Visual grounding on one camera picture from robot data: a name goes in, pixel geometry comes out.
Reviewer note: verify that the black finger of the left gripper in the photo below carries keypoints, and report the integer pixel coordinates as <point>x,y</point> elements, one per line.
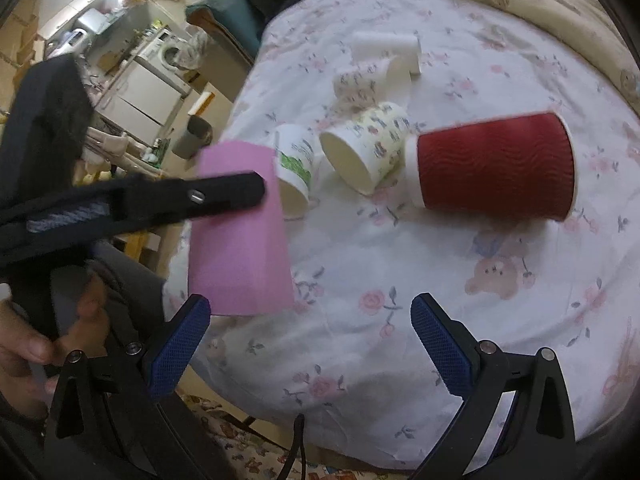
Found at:
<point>61,227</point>

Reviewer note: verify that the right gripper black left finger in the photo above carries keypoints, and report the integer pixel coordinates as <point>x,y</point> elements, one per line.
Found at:
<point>119,417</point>

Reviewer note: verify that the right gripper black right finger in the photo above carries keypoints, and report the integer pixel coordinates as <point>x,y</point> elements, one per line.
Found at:
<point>537,440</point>

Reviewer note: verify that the pink faceted plastic cup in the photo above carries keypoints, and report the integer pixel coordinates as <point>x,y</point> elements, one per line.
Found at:
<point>239,261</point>

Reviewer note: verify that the green and white paper cup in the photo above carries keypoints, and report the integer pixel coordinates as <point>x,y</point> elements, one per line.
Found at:
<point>297,151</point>

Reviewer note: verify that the yellow patterned paper cup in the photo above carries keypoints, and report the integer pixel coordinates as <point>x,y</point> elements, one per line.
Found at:
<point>364,149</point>

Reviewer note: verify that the red ribbed paper cup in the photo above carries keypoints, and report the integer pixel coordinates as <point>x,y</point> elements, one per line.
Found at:
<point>517,167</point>

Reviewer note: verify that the pink patterned paper cup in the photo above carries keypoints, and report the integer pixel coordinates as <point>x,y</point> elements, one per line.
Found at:
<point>372,82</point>

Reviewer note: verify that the plain white paper cup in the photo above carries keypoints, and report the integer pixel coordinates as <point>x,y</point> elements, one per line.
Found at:
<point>368,45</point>

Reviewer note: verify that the person's left hand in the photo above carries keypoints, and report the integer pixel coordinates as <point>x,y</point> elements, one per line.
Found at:
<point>22,346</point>

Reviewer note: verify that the grey trash bin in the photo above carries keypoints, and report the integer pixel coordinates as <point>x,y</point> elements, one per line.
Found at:
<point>197,134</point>

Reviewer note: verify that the white cabinet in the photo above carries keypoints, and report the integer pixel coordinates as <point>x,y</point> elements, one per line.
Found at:
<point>140,102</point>

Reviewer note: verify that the white washing machine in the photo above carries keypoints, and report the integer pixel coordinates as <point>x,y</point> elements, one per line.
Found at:
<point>159,56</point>

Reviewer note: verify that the white floral bed sheet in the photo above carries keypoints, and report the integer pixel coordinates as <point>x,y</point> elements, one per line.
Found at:
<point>345,354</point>

